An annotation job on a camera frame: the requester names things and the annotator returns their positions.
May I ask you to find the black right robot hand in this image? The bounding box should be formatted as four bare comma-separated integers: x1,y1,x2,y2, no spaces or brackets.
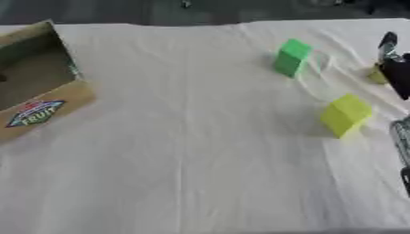
376,31,410,101

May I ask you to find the small yellow-green block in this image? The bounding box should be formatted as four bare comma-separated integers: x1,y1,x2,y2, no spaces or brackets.
366,64,390,85

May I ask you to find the tan cardboard box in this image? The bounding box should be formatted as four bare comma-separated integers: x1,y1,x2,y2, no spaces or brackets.
0,19,98,143

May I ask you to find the yellow-green cube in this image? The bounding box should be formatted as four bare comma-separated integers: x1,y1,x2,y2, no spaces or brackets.
318,93,373,140

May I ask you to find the green block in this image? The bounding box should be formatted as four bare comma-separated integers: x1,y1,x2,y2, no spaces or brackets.
272,38,314,79

